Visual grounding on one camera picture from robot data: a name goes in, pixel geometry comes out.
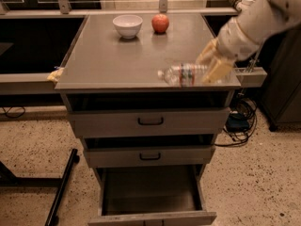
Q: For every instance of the white ceramic bowl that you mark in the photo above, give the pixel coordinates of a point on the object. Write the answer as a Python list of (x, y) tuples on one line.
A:
[(128, 25)]

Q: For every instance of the grey metal rail frame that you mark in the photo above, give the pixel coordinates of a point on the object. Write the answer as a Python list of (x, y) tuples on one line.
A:
[(38, 83)]

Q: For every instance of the power strip with plug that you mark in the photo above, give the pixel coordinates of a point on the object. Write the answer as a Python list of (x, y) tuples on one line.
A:
[(241, 5)]

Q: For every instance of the grey top drawer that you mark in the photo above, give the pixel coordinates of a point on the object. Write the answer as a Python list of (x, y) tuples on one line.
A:
[(147, 123)]

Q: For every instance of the blue box on floor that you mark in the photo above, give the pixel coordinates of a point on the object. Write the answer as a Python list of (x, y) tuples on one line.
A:
[(237, 123)]

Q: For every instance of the grey drawer cabinet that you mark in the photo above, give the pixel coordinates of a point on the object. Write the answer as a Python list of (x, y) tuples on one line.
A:
[(108, 73)]

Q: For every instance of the grey drawer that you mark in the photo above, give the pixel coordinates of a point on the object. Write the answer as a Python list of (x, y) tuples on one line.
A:
[(146, 157), (147, 123), (152, 196)]

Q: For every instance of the yellow tape piece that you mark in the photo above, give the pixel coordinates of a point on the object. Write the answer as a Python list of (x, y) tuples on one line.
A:
[(55, 75)]

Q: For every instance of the clear plastic water bottle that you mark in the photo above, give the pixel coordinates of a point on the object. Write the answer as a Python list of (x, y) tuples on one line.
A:
[(182, 75)]

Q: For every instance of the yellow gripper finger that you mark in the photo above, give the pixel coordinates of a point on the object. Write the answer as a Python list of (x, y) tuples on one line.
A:
[(209, 54), (218, 68)]

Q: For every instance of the grey middle drawer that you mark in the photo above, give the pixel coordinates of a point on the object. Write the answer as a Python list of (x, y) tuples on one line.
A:
[(146, 157)]

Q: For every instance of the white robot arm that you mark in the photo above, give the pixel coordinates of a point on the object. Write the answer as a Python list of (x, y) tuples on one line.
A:
[(266, 18)]

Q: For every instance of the black metal stand leg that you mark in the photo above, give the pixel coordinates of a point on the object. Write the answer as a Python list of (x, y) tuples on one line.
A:
[(52, 218)]

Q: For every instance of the grey bottom drawer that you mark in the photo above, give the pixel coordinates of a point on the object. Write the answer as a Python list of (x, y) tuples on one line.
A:
[(152, 196)]

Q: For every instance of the red apple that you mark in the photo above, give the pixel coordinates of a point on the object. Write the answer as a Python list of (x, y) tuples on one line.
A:
[(160, 23)]

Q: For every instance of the dark grey side cabinet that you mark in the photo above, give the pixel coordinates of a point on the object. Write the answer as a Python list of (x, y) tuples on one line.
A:
[(281, 91)]

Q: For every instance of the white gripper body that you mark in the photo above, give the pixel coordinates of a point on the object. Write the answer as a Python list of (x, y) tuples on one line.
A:
[(235, 41)]

